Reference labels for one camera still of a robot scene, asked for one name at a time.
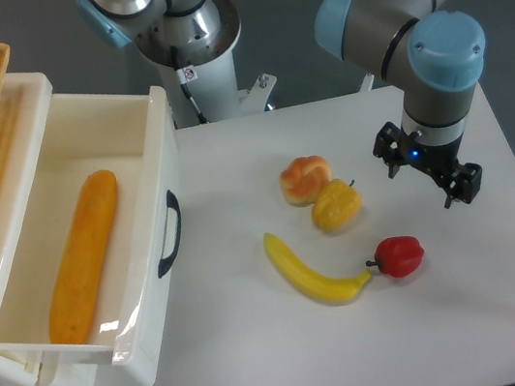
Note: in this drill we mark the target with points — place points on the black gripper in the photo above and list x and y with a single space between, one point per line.
460 182

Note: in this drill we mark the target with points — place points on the white drawer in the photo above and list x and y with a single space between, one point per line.
132 136

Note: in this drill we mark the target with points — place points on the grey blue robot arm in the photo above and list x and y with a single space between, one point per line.
434 57

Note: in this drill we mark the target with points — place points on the red bell pepper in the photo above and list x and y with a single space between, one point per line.
397 257

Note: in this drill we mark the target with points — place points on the yellow bell pepper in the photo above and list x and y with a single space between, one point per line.
336 205

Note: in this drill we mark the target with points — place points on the round bread roll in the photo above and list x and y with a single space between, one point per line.
304 179

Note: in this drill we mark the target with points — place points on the yellow banana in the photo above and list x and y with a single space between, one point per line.
309 282

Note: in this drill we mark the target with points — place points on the orange baguette bread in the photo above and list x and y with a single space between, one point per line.
77 286

